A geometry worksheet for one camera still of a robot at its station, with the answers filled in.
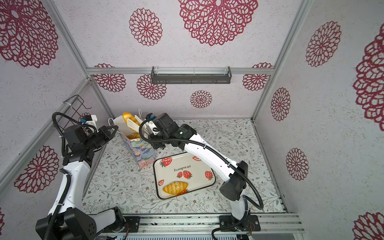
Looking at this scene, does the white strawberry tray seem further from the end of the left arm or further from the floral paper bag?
the end of the left arm

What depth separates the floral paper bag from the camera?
0.75m

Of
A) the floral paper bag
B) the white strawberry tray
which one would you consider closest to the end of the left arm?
the floral paper bag

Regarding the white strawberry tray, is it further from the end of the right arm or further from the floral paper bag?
the end of the right arm

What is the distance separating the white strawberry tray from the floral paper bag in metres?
0.07

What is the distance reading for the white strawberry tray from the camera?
0.87 m
